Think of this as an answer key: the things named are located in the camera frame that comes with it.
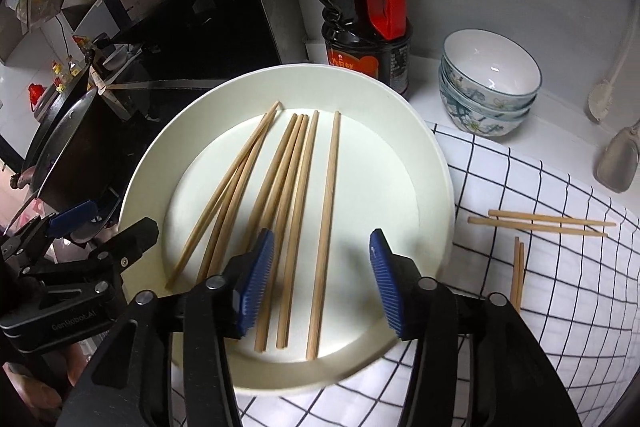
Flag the blue patterned white bowl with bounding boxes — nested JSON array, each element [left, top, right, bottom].
[[442, 97, 531, 138], [441, 29, 542, 102], [439, 67, 539, 118]]

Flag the wooden chopstick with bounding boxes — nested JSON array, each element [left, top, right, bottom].
[[276, 109, 321, 350], [306, 109, 342, 362], [509, 236, 522, 308], [467, 216, 610, 239], [254, 114, 311, 352], [514, 241, 527, 310], [165, 101, 281, 292], [240, 112, 298, 238], [250, 113, 305, 238], [196, 104, 282, 285], [487, 208, 618, 228]]

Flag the black gas stove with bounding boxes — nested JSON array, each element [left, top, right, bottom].
[[95, 77, 236, 142]]

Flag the white black checked cloth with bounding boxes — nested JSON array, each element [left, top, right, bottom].
[[235, 121, 640, 427]]

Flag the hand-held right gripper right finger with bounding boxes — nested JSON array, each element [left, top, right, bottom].
[[369, 229, 583, 427]]

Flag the black cooking pot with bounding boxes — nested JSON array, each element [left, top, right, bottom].
[[20, 72, 131, 214]]

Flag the person's left hand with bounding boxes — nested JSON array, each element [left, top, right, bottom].
[[0, 344, 88, 425]]

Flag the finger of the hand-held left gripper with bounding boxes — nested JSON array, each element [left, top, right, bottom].
[[0, 201, 99, 260], [75, 217, 160, 268]]

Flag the white round plate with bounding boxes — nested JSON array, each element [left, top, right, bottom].
[[117, 63, 457, 398]]

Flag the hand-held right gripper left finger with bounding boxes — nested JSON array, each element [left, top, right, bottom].
[[57, 228, 277, 427]]

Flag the dark soy sauce bottle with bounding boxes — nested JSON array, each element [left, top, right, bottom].
[[312, 0, 413, 102]]

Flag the white hanging spoon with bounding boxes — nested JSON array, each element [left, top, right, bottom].
[[589, 7, 640, 122]]

